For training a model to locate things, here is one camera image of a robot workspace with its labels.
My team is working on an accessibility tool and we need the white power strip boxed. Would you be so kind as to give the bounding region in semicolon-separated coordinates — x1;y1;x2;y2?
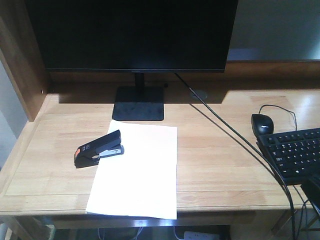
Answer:
183;231;220;240

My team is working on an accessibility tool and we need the black stapler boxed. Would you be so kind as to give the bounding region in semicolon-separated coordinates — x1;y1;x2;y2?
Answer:
74;130;125;169

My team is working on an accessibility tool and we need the wooden desk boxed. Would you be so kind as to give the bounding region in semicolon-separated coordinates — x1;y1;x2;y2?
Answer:
0;0;320;240

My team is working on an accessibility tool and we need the black mouse cable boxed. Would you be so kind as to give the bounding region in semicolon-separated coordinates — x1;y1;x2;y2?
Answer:
258;104;298;132

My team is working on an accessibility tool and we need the grey desk cable grommet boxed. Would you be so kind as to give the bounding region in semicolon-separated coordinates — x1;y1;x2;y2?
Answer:
190;89;208;100

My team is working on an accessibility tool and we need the black mouse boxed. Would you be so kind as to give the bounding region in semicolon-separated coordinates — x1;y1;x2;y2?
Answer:
251;113;274;137

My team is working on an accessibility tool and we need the black monitor cable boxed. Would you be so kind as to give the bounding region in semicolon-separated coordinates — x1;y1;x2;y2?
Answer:
174;72;297;240

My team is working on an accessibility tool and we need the white paper sheet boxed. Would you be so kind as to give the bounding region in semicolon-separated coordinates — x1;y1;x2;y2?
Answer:
85;120;178;220

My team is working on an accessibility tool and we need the black monitor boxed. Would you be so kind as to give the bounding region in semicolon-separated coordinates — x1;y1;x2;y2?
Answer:
25;0;238;121

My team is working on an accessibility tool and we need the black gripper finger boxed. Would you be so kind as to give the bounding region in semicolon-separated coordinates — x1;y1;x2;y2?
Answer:
301;178;320;215

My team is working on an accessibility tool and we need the black keyboard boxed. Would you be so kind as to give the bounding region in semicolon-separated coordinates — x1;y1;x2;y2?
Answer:
257;128;320;185

